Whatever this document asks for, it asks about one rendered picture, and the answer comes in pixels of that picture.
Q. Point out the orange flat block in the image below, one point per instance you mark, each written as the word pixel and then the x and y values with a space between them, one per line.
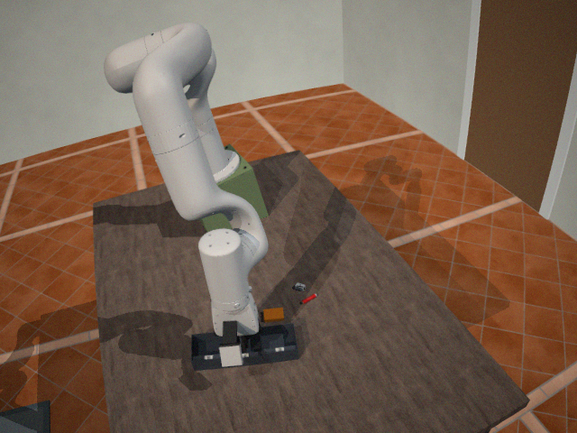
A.
pixel 272 315

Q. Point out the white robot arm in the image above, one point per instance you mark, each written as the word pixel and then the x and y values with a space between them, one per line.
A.
pixel 156 68

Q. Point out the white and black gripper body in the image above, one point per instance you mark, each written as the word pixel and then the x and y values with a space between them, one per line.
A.
pixel 247 319

